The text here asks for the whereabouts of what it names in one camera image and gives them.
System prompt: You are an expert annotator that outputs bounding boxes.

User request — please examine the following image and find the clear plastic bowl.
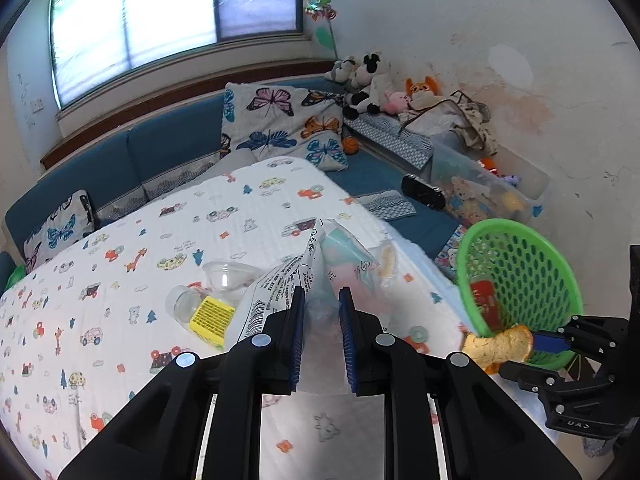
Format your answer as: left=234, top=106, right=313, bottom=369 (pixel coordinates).
left=202, top=259, right=262, bottom=297

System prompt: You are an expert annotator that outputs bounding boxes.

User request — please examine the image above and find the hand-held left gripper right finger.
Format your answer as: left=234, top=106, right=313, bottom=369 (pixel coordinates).
left=338, top=286, right=583, bottom=480

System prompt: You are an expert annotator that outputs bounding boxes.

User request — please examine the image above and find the wooden ledge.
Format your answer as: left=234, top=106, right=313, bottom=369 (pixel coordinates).
left=40, top=57, right=346, bottom=171

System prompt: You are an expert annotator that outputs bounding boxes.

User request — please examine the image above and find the red printed paper cup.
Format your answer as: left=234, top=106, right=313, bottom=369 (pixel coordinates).
left=469, top=280, right=502, bottom=333

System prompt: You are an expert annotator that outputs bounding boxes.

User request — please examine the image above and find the blue white patterned mat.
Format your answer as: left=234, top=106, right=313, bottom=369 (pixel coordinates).
left=357, top=190, right=418, bottom=221

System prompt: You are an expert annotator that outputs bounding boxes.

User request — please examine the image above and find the small butterfly pillow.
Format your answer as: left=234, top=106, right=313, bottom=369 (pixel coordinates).
left=22, top=189, right=96, bottom=273

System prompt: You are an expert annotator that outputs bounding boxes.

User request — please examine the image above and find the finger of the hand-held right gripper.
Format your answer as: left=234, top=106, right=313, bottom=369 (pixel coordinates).
left=531, top=315, right=630, bottom=358
left=499, top=359, right=608, bottom=395

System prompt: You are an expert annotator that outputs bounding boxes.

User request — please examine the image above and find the blue white patterned cushion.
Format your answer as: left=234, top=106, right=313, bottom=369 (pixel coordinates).
left=345, top=112, right=435, bottom=171

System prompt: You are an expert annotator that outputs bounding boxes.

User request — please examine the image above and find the colourful pinwheel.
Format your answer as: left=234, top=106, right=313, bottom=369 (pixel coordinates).
left=302, top=0, right=341, bottom=61

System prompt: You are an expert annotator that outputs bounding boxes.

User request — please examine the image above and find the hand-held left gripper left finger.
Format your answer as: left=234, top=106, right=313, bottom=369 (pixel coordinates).
left=57, top=285, right=307, bottom=480

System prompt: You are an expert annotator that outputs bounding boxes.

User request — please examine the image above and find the printed clear plastic bag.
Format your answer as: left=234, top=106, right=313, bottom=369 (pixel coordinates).
left=226, top=220, right=331, bottom=351

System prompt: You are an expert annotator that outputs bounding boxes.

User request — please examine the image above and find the orange fox plush toy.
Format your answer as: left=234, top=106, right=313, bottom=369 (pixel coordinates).
left=404, top=76, right=443, bottom=111

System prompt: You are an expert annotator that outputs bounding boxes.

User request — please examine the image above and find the cracker in clear bag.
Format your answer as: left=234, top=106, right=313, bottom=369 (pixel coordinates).
left=375, top=241, right=402, bottom=289

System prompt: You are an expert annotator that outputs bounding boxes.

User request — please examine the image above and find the yellow label plastic bottle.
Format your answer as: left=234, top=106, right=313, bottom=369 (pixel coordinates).
left=166, top=284, right=238, bottom=350

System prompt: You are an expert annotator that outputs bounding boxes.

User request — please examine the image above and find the window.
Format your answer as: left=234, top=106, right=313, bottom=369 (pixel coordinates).
left=50, top=0, right=307, bottom=112

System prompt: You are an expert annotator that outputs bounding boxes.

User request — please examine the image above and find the large butterfly pillow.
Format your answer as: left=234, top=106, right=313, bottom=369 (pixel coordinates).
left=220, top=82, right=349, bottom=172

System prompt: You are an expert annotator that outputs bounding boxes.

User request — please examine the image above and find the clear plastic storage box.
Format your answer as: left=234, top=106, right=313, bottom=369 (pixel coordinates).
left=430, top=132, right=551, bottom=226

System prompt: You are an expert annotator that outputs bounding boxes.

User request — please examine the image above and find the patterned cloth bag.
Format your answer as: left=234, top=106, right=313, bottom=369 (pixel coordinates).
left=397, top=90, right=501, bottom=157

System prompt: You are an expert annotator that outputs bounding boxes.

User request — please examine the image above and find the cow plush toy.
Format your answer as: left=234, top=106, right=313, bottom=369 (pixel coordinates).
left=342, top=51, right=392, bottom=121

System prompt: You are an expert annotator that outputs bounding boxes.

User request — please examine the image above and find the colourful picture book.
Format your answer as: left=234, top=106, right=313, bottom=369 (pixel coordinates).
left=434, top=223, right=468, bottom=281

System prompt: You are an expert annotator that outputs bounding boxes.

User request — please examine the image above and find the pink plush toy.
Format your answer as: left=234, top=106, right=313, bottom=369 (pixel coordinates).
left=382, top=91, right=412, bottom=115

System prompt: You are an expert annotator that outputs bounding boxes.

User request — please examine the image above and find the blue sofa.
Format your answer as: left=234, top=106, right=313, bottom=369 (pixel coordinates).
left=0, top=77, right=466, bottom=293

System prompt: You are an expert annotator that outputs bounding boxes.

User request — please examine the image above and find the bread slice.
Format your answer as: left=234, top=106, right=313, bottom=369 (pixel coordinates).
left=461, top=325, right=535, bottom=373

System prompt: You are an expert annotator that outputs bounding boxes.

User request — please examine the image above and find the grey plush toy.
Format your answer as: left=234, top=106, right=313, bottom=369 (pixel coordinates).
left=324, top=57, right=358, bottom=83

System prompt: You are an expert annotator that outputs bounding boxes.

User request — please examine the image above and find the green plastic basket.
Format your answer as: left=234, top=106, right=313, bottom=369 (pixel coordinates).
left=456, top=218, right=585, bottom=366

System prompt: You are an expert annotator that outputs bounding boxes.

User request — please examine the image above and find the black case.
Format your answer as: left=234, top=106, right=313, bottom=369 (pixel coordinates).
left=401, top=173, right=446, bottom=212

